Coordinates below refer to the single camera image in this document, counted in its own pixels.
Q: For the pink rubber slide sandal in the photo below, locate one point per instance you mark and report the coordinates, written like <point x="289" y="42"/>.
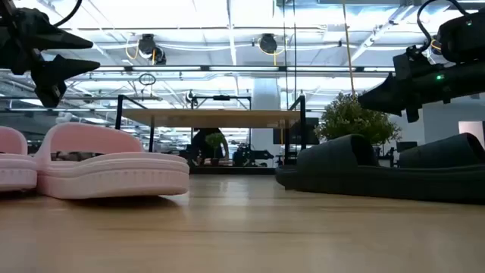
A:
<point x="113" y="170"/>
<point x="13" y="170"/>

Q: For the large black monitor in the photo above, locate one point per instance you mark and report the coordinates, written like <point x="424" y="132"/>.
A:
<point x="299" y="132"/>

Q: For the bushy green potted plant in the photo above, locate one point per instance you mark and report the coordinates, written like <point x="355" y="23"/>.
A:
<point x="356" y="117"/>

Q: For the black rubber slide sandal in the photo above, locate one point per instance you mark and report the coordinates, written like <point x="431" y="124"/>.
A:
<point x="443" y="151"/>
<point x="341" y="178"/>

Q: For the background black robot arm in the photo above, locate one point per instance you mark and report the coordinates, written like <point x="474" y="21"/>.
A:
<point x="250" y="155"/>

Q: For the small green potted plant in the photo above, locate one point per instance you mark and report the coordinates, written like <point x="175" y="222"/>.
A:
<point x="214" y="141"/>

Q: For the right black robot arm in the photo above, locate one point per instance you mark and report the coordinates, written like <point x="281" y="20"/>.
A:
<point x="462" y="38"/>

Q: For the standing person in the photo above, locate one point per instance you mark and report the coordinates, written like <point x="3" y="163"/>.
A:
<point x="201" y="146"/>

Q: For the wooden shelf with black frame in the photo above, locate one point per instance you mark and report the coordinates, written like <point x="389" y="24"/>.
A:
<point x="212" y="118"/>

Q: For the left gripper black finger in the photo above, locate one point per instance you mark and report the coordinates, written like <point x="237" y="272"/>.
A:
<point x="53" y="79"/>
<point x="57" y="39"/>

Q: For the background black rig frame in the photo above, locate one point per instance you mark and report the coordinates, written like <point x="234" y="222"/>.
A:
<point x="221" y="97"/>

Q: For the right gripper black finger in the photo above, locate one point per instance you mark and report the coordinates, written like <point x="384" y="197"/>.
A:
<point x="413" y="66"/>
<point x="388" y="96"/>

